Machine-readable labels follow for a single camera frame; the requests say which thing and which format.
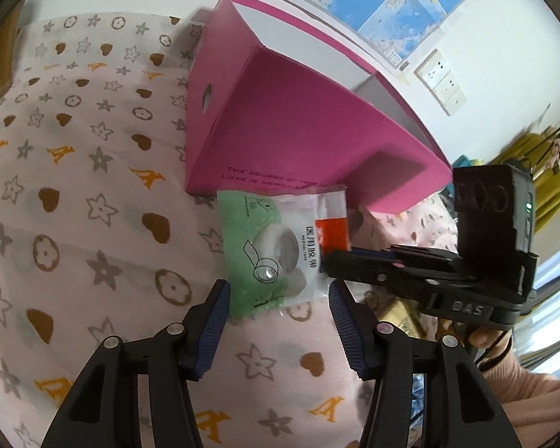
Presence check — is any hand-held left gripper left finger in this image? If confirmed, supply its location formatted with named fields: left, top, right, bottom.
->
left=41, top=279, right=231, bottom=448

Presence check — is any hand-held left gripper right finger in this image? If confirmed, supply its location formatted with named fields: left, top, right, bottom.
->
left=328, top=280, right=516, bottom=448

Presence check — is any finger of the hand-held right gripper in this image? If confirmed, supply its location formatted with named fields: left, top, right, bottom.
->
left=323, top=249, right=477, bottom=298
left=350, top=244, right=459, bottom=264

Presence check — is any green clear tape packet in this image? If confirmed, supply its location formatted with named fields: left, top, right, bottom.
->
left=216, top=186, right=354, bottom=324

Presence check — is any pink cardboard box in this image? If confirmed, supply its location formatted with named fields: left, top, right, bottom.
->
left=183, top=0, right=454, bottom=215

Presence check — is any person's right forearm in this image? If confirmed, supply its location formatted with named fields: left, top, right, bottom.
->
left=483, top=331, right=560, bottom=448

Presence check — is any person's right hand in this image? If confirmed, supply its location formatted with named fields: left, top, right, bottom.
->
left=467, top=323, right=514, bottom=352

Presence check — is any yellow hanging garment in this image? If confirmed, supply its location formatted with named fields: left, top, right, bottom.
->
left=495, top=133, right=560, bottom=225

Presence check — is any pink printed blanket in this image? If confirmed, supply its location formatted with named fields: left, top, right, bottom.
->
left=0, top=12, right=458, bottom=448

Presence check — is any gold tumbler with black lid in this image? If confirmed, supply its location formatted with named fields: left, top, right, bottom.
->
left=0, top=7, right=20, bottom=109

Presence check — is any white wall switch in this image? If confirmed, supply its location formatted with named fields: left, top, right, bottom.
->
left=443, top=88, right=467, bottom=116

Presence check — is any white wall socket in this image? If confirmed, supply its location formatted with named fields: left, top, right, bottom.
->
left=414, top=48, right=451, bottom=85
left=432, top=72, right=460, bottom=99

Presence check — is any colourful wall map poster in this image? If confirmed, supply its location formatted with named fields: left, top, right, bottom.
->
left=228, top=0, right=502, bottom=63

